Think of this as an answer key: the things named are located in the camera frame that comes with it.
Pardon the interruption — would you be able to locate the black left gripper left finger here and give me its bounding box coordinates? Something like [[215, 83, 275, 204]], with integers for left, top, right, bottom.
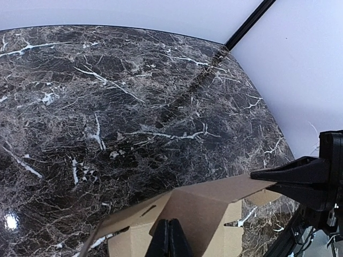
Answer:
[[146, 220, 169, 257]]

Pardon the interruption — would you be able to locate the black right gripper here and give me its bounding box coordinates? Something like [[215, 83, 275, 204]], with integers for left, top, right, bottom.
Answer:
[[250, 130, 342, 230]]

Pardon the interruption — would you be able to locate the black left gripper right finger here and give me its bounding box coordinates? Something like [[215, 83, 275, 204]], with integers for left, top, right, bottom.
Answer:
[[169, 219, 193, 257]]

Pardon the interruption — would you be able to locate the brown cardboard box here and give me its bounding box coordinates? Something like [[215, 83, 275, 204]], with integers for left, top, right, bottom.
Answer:
[[79, 175, 281, 256]]

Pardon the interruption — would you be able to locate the black curved front rail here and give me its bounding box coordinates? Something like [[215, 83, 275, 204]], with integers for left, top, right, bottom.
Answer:
[[278, 206, 330, 257]]

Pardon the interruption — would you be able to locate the black right corner post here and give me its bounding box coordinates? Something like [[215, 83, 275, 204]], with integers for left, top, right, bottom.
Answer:
[[225, 0, 275, 51]]

